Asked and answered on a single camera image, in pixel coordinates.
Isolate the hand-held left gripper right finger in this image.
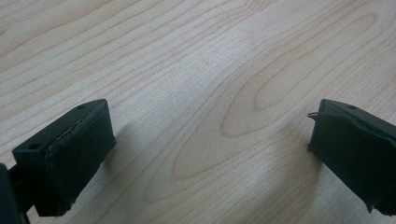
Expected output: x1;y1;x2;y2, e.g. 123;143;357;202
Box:
307;98;396;217

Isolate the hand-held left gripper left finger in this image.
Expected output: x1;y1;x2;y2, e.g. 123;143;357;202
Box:
11;98;118;217

